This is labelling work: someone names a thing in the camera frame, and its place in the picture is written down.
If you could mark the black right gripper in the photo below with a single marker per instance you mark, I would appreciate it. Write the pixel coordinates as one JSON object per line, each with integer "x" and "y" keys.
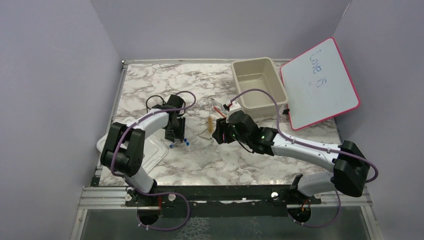
{"x": 222, "y": 126}

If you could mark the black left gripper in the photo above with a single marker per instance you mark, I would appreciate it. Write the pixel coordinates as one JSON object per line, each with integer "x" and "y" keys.
{"x": 179, "y": 134}

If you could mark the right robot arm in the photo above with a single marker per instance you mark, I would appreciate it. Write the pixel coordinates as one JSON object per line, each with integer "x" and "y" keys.
{"x": 344, "y": 169}

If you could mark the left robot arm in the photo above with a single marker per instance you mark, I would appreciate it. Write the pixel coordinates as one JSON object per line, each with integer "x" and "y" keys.
{"x": 123, "y": 150}

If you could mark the white plastic bin lid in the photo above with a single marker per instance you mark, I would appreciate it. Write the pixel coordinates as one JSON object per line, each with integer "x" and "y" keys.
{"x": 154, "y": 149}

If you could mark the tan bristle test tube brush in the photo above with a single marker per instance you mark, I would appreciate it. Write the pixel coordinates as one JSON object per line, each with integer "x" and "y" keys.
{"x": 210, "y": 119}

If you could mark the red plastic spatula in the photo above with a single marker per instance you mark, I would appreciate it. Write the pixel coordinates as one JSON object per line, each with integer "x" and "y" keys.
{"x": 219, "y": 112}

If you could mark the clear plastic pipettes bundle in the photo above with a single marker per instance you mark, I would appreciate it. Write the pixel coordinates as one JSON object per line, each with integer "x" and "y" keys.
{"x": 216, "y": 103}

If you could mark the beige plastic bin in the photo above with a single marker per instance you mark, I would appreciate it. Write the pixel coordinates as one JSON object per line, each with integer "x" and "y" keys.
{"x": 259, "y": 73}

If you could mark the pink framed whiteboard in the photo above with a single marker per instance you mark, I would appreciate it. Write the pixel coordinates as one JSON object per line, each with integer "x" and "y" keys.
{"x": 318, "y": 85}

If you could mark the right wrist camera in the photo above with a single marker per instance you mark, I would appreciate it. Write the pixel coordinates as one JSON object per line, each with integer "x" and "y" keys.
{"x": 232, "y": 107}

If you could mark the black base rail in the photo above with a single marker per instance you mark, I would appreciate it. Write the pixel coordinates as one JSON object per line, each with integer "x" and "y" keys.
{"x": 214, "y": 201}

